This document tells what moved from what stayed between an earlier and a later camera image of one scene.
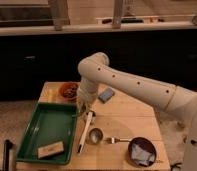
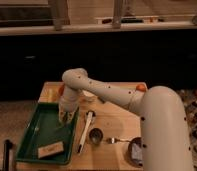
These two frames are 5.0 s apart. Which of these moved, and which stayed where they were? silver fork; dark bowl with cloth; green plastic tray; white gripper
Moved: white gripper
Stayed: dark bowl with cloth; silver fork; green plastic tray
